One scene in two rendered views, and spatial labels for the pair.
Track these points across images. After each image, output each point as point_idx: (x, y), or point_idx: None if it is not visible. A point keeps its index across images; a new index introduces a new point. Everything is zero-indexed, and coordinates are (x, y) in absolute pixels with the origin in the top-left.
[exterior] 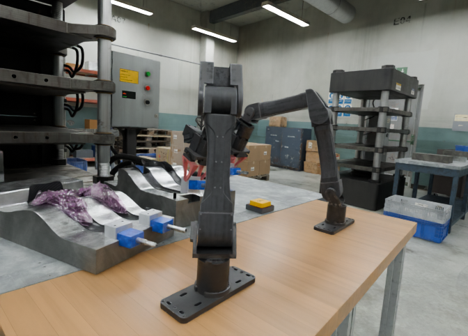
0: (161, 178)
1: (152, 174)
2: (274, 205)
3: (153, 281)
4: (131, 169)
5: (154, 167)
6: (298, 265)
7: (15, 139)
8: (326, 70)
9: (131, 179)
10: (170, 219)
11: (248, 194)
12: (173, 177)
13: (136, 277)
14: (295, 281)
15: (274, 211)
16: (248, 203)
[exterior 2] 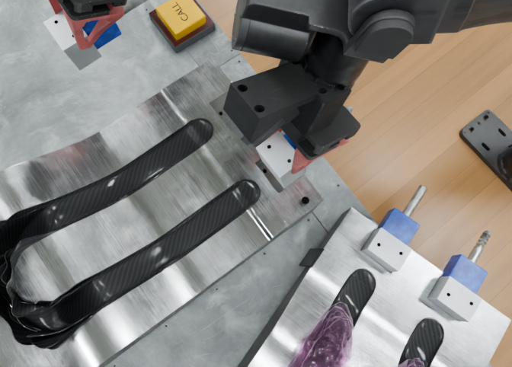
0: (110, 240)
1: (104, 270)
2: None
3: (496, 237)
4: (95, 340)
5: (45, 266)
6: (441, 46)
7: None
8: None
9: (152, 327)
10: (399, 211)
11: (40, 14)
12: (86, 208)
13: (485, 260)
14: (481, 64)
15: (196, 0)
16: (126, 36)
